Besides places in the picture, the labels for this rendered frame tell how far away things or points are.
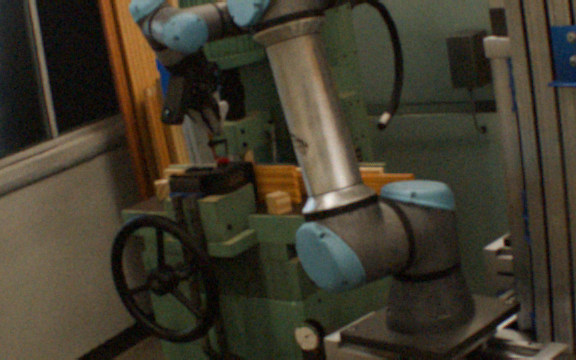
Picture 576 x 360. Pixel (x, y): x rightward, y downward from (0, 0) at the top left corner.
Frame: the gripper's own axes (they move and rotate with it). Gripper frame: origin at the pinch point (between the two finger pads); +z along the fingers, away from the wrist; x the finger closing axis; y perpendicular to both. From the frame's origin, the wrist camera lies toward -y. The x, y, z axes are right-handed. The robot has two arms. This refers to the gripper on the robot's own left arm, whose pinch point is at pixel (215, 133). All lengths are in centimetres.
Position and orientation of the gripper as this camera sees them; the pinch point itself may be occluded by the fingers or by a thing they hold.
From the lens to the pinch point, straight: 213.5
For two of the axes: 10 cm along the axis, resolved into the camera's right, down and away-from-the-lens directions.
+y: 3.9, -7.2, 5.7
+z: 4.0, 6.9, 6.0
